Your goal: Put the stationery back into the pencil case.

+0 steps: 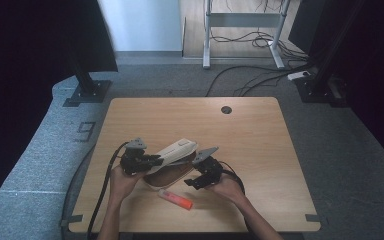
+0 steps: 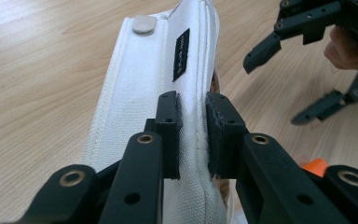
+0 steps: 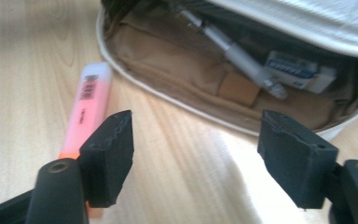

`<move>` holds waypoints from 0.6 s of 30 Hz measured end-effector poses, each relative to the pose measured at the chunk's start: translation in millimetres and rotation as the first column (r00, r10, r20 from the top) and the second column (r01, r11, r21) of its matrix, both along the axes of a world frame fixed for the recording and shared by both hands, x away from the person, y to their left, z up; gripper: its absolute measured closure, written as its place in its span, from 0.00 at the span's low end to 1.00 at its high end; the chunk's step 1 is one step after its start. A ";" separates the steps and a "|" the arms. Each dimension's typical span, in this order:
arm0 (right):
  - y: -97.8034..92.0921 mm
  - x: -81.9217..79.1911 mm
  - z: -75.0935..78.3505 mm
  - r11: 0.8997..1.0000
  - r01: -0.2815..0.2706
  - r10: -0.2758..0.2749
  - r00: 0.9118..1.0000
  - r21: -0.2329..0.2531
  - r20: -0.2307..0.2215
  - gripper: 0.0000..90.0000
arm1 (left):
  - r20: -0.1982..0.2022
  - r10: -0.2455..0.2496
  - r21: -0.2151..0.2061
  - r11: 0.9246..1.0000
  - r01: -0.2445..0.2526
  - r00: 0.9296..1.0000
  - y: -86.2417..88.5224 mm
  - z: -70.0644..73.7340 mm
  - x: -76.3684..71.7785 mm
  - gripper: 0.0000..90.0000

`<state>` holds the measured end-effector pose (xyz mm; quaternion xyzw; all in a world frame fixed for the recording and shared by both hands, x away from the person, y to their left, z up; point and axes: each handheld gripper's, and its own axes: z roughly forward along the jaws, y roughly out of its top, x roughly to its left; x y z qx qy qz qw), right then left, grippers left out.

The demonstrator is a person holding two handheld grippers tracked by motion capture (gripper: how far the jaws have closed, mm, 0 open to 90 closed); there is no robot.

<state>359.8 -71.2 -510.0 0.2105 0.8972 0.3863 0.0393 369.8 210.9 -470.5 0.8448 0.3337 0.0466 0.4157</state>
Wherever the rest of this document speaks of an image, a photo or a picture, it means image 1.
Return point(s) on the black curtain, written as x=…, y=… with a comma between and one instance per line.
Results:
x=30, y=50
x=373, y=50

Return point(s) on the person's left hand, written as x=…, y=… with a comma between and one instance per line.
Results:
x=123, y=186

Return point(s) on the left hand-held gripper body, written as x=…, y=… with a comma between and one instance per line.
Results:
x=132, y=161

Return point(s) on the cream pencil case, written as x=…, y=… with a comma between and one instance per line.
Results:
x=173, y=168

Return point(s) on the white power strip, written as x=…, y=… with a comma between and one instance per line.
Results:
x=298, y=75

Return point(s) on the black metal stand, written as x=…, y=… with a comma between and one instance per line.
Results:
x=320, y=86
x=86, y=88

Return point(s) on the grey tape strip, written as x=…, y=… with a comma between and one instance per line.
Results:
x=315, y=218
x=71, y=220

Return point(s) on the orange highlighter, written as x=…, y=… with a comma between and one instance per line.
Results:
x=176, y=199

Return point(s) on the person's right hand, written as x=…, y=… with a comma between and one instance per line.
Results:
x=228, y=190

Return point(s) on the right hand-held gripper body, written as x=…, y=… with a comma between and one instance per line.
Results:
x=210, y=168

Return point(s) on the white desk frame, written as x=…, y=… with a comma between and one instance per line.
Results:
x=243, y=20

